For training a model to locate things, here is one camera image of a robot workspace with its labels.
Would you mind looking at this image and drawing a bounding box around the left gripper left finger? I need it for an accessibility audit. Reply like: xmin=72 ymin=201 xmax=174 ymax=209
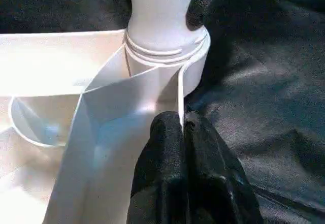
xmin=126 ymin=111 xmax=187 ymax=224

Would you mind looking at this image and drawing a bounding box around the white plastic table leg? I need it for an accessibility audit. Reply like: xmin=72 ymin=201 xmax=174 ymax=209
xmin=125 ymin=0 xmax=208 ymax=57

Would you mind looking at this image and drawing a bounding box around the white plastic table top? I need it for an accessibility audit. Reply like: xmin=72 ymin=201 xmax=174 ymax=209
xmin=0 ymin=28 xmax=212 ymax=224

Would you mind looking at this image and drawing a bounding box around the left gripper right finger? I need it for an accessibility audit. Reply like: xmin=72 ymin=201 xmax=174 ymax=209
xmin=184 ymin=111 xmax=265 ymax=224

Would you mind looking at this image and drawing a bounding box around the black work mat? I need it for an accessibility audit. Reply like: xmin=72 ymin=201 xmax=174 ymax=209
xmin=0 ymin=0 xmax=325 ymax=224

